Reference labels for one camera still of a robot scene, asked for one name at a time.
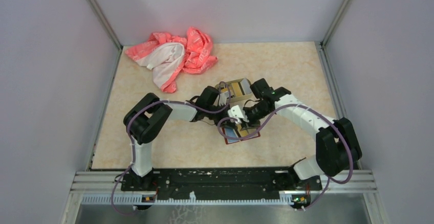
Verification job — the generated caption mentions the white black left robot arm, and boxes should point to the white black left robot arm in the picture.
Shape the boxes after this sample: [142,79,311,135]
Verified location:
[123,82,232,190]

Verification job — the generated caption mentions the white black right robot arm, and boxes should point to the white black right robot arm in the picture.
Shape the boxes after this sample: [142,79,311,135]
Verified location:
[241,78,362,189]

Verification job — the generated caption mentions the beige oval card tray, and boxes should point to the beige oval card tray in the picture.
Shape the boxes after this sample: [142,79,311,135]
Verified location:
[215,78,253,104]

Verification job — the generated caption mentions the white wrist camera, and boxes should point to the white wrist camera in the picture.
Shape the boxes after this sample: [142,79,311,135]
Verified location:
[227,105,249,124]
[217,88,230,106]

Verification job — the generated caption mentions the red card holder wallet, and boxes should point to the red card holder wallet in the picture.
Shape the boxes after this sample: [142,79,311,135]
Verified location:
[223,124,261,145]

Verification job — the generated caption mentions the pink white crumpled cloth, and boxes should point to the pink white crumpled cloth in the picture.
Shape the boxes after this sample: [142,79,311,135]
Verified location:
[125,27,218,93]

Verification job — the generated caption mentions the white slotted cable duct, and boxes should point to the white slotted cable duct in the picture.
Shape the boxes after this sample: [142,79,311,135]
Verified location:
[81,192,294,206]

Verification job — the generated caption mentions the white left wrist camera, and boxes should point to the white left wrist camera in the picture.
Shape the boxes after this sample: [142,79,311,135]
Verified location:
[217,88,230,106]

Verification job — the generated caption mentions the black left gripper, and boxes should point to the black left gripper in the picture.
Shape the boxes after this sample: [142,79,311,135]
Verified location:
[206,102,237,130]

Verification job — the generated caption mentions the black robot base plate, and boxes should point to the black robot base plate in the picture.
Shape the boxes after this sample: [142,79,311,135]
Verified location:
[121,166,322,200]

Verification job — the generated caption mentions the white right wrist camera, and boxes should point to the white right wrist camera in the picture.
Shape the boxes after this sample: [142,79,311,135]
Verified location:
[227,105,249,124]

